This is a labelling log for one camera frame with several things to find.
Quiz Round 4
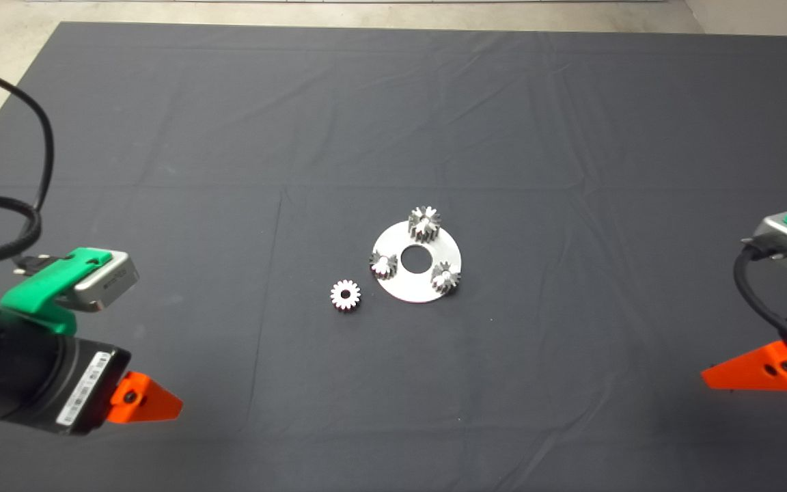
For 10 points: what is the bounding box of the green left camera mount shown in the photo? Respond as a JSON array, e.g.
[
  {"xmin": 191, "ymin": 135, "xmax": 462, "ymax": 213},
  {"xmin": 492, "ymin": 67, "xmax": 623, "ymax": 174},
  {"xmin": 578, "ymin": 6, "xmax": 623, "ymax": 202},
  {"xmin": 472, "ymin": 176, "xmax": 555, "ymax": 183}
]
[{"xmin": 0, "ymin": 247, "xmax": 112, "ymax": 336}]

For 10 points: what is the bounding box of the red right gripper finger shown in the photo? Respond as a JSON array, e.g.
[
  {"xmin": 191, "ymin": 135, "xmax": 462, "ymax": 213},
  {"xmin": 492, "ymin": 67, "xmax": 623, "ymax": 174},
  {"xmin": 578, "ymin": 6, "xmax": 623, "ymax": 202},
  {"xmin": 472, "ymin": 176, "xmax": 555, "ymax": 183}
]
[{"xmin": 701, "ymin": 340, "xmax": 787, "ymax": 392}]

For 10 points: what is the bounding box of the white gear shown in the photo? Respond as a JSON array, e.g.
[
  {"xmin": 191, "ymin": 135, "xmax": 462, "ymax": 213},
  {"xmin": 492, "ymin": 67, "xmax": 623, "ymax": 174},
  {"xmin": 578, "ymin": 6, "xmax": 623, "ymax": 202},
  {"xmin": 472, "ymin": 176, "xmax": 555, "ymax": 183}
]
[{"xmin": 330, "ymin": 279, "xmax": 362, "ymax": 312}]

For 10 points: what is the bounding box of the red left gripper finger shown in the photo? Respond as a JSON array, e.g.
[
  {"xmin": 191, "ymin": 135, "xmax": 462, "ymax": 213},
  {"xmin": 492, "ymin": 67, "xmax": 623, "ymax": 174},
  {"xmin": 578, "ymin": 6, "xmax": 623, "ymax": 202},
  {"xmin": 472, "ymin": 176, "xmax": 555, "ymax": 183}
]
[{"xmin": 108, "ymin": 371, "xmax": 184, "ymax": 424}]

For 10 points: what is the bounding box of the round metal plate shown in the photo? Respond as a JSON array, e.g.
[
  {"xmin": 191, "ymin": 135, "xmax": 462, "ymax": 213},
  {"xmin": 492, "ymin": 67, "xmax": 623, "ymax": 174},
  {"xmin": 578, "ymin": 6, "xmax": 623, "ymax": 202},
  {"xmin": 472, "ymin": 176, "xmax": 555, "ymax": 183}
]
[{"xmin": 372, "ymin": 220, "xmax": 463, "ymax": 303}]

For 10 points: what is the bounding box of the smooth black right camera cable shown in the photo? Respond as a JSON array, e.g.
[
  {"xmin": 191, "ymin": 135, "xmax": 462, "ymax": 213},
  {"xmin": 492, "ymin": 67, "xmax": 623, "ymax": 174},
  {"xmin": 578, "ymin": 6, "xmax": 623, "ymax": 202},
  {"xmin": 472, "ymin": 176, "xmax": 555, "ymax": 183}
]
[{"xmin": 733, "ymin": 237, "xmax": 787, "ymax": 342}]

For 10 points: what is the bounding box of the dark grey table cloth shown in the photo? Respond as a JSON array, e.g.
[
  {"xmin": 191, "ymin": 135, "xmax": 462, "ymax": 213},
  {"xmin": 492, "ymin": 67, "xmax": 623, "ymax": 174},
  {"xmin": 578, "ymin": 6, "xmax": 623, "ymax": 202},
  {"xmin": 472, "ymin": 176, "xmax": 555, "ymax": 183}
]
[{"xmin": 0, "ymin": 20, "xmax": 787, "ymax": 492}]

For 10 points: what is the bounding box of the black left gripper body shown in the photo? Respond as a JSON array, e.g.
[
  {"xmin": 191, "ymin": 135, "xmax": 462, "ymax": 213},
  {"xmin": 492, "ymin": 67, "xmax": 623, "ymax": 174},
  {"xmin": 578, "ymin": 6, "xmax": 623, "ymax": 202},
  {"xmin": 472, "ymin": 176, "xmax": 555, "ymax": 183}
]
[{"xmin": 0, "ymin": 321, "xmax": 131, "ymax": 436}]

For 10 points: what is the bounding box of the smooth black left camera cable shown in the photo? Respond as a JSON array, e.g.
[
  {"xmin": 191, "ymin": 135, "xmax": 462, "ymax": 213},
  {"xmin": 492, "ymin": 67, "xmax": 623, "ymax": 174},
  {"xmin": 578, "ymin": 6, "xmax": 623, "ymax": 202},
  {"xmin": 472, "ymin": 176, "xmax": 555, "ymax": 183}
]
[{"xmin": 0, "ymin": 61, "xmax": 72, "ymax": 275}]

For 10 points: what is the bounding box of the large steel gear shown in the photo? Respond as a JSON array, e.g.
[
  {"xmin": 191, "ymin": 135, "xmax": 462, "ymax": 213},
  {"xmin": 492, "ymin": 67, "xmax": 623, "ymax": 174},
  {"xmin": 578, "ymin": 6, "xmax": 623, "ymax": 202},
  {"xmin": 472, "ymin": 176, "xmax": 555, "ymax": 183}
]
[{"xmin": 408, "ymin": 206, "xmax": 443, "ymax": 244}]

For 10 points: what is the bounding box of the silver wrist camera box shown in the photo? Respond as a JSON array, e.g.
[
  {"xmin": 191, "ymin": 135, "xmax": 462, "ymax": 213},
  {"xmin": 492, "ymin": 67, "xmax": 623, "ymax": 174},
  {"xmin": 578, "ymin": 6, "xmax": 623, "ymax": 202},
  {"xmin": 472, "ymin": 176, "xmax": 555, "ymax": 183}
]
[
  {"xmin": 69, "ymin": 251, "xmax": 140, "ymax": 314},
  {"xmin": 741, "ymin": 210, "xmax": 787, "ymax": 277}
]

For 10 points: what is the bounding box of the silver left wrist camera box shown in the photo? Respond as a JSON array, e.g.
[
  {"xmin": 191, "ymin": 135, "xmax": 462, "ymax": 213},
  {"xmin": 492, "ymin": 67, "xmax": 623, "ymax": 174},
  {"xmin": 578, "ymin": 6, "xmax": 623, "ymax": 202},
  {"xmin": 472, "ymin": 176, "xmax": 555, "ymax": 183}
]
[{"xmin": 69, "ymin": 251, "xmax": 140, "ymax": 314}]

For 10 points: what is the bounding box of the smooth black camera cable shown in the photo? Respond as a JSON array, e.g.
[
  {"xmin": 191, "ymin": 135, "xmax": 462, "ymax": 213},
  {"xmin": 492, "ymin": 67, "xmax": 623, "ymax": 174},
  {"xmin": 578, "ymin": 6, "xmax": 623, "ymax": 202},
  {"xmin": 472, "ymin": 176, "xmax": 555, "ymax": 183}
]
[
  {"xmin": 733, "ymin": 237, "xmax": 787, "ymax": 342},
  {"xmin": 0, "ymin": 61, "xmax": 72, "ymax": 275}
]

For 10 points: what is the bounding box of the small steel gear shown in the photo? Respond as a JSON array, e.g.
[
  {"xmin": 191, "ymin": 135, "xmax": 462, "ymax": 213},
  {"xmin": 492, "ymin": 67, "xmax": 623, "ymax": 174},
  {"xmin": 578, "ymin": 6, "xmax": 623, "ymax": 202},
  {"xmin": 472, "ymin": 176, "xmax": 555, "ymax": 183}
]
[
  {"xmin": 369, "ymin": 251, "xmax": 398, "ymax": 280},
  {"xmin": 430, "ymin": 262, "xmax": 462, "ymax": 296}
]

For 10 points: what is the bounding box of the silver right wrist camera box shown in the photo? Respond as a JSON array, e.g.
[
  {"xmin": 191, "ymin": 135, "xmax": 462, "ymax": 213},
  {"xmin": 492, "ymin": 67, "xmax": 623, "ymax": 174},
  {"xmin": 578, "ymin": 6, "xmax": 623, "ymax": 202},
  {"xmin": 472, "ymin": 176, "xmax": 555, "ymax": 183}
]
[{"xmin": 741, "ymin": 210, "xmax": 787, "ymax": 277}]

